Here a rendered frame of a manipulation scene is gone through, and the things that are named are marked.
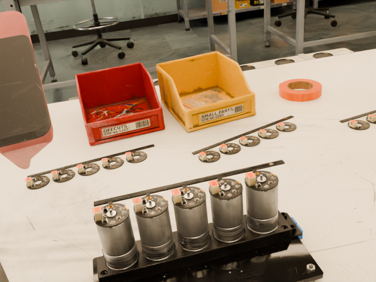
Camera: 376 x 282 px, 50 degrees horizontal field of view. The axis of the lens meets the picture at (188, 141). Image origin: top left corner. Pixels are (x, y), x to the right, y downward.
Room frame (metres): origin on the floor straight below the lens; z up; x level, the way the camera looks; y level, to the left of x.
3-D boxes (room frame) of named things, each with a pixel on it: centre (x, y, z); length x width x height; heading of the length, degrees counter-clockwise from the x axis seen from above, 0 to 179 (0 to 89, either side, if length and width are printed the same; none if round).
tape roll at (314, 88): (0.54, -0.17, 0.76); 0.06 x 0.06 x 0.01
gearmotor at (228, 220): (0.24, -0.02, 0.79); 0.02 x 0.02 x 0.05
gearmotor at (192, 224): (0.24, 0.00, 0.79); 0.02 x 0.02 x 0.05
